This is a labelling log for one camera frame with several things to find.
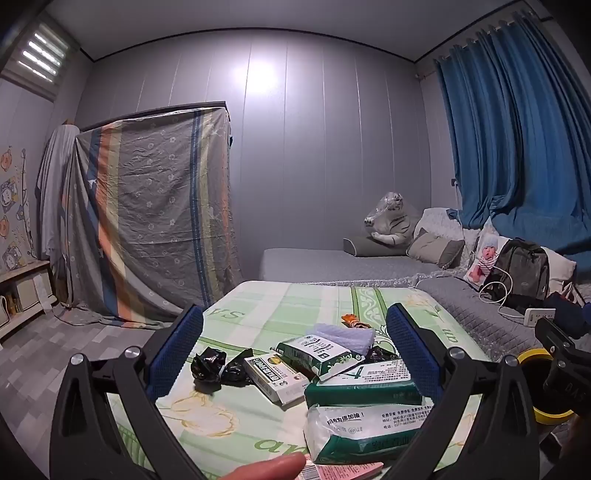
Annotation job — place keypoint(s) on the blue curtain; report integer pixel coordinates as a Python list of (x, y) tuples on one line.
[(508, 138)]

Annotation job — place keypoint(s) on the green floral bed sheet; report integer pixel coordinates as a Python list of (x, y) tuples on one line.
[(286, 304)]

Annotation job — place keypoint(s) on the dark green tissue packet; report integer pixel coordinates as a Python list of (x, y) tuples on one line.
[(364, 383)]

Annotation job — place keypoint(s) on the white floral quilt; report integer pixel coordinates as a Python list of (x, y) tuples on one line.
[(443, 221)]

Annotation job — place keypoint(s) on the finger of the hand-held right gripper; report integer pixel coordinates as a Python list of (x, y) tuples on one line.
[(551, 334)]

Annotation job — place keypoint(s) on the grey hanging cloth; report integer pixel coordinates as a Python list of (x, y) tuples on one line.
[(53, 194)]

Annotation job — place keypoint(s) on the grey backpack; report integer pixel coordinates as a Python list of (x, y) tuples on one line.
[(521, 267)]

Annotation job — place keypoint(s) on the crumpled black plastic bag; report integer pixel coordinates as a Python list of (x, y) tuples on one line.
[(235, 369), (207, 367)]

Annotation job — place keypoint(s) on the low wooden cabinet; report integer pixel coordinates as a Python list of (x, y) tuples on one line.
[(23, 295)]

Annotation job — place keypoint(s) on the grey brown cushion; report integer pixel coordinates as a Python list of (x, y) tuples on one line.
[(434, 249)]

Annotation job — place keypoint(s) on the baby print pillow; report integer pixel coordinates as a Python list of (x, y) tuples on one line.
[(485, 258)]

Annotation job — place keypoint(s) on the white green tissue packet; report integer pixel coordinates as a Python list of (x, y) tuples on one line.
[(360, 429)]

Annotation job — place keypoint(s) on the plastic wrapped plush tiger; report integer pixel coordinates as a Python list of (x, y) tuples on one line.
[(392, 217)]

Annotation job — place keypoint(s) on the white green medicine box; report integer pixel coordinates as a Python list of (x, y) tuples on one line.
[(272, 376)]

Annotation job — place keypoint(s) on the white power strip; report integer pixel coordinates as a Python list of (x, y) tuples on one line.
[(538, 316)]

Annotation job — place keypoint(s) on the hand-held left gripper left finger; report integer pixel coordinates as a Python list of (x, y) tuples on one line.
[(175, 350)]

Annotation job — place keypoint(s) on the grey lace trimmed quilt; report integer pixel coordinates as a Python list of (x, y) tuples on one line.
[(461, 314)]

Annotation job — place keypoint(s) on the green white milk carton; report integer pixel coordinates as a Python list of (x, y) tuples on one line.
[(314, 353)]

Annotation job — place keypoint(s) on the dark blue cloth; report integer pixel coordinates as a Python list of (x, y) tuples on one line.
[(568, 314)]

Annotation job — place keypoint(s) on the grey pillow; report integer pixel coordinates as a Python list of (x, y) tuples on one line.
[(364, 247)]

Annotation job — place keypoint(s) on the white window blind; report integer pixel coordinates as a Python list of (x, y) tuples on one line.
[(41, 50)]

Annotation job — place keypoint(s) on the person's left hand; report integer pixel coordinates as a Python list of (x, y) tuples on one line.
[(268, 468)]

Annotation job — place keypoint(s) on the black wrapper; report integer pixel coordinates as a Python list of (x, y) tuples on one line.
[(378, 353)]

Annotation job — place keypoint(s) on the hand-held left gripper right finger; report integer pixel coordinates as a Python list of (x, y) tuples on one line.
[(415, 355)]

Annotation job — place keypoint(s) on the striped sheet over wardrobe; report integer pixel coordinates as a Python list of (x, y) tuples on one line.
[(152, 207)]

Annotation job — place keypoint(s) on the orange snack wrapper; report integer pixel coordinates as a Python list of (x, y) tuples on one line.
[(351, 319)]

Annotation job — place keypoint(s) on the grey bed mattress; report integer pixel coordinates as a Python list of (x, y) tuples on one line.
[(332, 265)]

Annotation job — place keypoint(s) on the cartoon printed wall cloth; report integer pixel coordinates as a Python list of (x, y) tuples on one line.
[(11, 221)]

